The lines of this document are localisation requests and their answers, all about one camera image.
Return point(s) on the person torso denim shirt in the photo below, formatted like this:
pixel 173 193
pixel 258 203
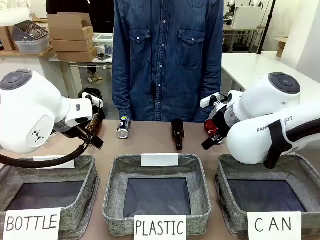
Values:
pixel 167 57

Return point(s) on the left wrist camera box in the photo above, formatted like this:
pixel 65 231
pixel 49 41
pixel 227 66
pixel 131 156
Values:
pixel 92 98

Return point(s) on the paper label reading bottle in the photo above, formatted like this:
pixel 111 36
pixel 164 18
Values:
pixel 32 223

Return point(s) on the crushed red drink can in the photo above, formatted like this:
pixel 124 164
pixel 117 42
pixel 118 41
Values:
pixel 210 127

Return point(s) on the black stand pole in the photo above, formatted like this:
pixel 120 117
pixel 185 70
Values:
pixel 267 27

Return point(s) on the black backpack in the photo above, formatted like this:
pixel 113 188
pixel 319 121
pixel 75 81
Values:
pixel 86 93

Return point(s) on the grey fabric basket can label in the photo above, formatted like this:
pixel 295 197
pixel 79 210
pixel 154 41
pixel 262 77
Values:
pixel 222 190

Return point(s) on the blank white card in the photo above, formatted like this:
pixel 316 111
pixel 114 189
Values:
pixel 57 163
pixel 160 160

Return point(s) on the person right forearm denim sleeve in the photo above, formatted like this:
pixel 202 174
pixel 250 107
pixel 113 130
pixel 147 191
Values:
pixel 121 90

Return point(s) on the white box device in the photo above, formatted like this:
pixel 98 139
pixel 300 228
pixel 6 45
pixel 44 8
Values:
pixel 246 17

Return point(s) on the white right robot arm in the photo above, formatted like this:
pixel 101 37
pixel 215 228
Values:
pixel 265 130

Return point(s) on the stack of cardboard boxes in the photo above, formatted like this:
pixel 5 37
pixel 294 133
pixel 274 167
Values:
pixel 102 15

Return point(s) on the dark drink can white print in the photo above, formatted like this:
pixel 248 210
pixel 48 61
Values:
pixel 124 127

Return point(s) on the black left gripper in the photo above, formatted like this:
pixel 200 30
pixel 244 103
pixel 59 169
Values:
pixel 72 130

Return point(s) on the grey fabric basket bottle label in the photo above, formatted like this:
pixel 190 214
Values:
pixel 82 180

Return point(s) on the brown cardboard box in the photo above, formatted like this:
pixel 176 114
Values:
pixel 6 37

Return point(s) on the dark brown glass bottle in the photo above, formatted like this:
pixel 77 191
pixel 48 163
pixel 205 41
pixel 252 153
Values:
pixel 178 132

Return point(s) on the folded cardboard piece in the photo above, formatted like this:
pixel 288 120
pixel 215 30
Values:
pixel 281 46

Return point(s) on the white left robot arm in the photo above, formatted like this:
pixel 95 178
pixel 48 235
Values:
pixel 27 112

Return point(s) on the grey fabric basket plastic label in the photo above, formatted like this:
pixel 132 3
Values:
pixel 115 190

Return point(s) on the paper label reading can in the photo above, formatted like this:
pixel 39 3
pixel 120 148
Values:
pixel 273 225

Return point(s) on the paper label reading plastic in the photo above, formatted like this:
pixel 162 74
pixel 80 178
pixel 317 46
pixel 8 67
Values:
pixel 160 227

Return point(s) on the person left forearm denim sleeve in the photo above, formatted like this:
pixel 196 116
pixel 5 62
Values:
pixel 210 90

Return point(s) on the closed flat cardboard box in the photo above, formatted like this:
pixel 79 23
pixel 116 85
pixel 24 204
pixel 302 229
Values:
pixel 72 33
pixel 77 55
pixel 72 45

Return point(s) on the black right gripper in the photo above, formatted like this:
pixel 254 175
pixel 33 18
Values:
pixel 221 122

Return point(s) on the clear plastic storage bin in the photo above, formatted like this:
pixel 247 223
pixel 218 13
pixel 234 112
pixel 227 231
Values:
pixel 32 46

